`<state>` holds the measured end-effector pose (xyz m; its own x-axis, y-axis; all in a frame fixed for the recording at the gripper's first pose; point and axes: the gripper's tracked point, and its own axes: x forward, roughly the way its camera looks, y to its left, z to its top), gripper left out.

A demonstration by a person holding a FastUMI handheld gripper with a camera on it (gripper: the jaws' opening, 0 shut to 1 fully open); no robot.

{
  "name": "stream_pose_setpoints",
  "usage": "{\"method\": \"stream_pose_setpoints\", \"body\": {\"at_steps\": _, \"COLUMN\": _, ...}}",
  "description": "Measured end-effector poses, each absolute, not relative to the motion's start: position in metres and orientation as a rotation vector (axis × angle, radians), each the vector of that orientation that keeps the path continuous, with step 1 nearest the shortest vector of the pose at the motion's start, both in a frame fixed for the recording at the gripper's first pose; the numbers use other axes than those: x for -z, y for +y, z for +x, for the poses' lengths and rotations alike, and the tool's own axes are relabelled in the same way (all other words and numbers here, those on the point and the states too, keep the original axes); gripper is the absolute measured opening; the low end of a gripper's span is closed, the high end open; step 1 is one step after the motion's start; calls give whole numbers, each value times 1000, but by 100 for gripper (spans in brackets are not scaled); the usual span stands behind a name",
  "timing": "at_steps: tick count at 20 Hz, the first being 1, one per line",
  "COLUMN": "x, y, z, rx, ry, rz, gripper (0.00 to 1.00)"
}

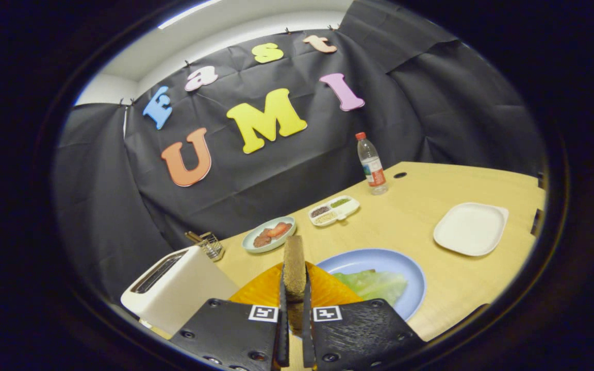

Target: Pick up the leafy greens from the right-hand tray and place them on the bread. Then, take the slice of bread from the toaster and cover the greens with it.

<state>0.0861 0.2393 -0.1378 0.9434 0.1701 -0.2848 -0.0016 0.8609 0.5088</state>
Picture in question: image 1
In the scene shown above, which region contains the green lettuce leaf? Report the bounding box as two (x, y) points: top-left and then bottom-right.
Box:
(333, 269), (408, 306)

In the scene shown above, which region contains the white square plate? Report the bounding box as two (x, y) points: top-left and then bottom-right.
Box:
(433, 203), (509, 257)

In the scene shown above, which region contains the white divided seasoning dish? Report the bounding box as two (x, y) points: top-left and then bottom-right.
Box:
(308, 195), (360, 227)

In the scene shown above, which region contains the white toaster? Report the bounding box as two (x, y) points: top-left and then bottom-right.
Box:
(120, 245), (240, 338)

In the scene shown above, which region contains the clear red-capped water bottle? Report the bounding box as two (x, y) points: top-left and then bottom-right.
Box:
(355, 132), (389, 196)

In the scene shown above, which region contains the blue round plate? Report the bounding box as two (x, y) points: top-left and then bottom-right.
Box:
(317, 249), (426, 321)

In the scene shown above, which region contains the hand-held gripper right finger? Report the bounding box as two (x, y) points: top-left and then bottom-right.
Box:
(301, 261), (426, 370)

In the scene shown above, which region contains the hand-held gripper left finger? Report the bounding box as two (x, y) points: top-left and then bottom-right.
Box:
(169, 260), (290, 371)

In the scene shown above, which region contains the small wire basket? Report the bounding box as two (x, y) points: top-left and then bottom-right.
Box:
(194, 232), (225, 262)

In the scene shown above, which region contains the brown toasted bread slice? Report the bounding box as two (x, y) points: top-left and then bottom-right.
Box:
(283, 235), (307, 335)

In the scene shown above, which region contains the pale green plate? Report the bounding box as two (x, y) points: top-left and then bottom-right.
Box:
(242, 216), (296, 254)

